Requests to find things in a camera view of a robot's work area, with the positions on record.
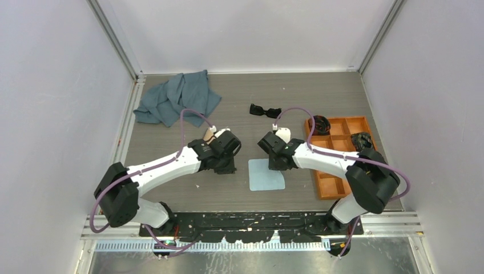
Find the white slotted cable duct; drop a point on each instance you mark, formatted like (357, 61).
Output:
(148, 245)

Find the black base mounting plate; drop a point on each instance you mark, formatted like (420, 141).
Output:
(254, 227)

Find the black sunglasses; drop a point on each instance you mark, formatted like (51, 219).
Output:
(272, 113)

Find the camouflage rolled belt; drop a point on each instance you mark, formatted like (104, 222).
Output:
(362, 141)

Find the patterned glasses case tan lining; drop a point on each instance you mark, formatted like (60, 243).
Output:
(209, 136)

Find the orange compartment tray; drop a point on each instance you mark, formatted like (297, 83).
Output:
(329, 186)

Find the brown black rolled belt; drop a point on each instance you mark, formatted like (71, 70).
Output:
(319, 125)

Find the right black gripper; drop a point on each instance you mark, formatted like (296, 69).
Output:
(273, 166)

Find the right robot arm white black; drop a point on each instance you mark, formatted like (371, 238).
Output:
(372, 182)

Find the crumpled grey-blue cloth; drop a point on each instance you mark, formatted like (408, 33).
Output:
(163, 103)

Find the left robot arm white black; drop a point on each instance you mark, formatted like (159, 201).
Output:
(120, 193)

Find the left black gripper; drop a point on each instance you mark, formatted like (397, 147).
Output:
(229, 169)

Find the light blue cleaning cloth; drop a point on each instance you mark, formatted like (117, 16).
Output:
(261, 178)

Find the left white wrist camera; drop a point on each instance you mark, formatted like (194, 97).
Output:
(218, 132)

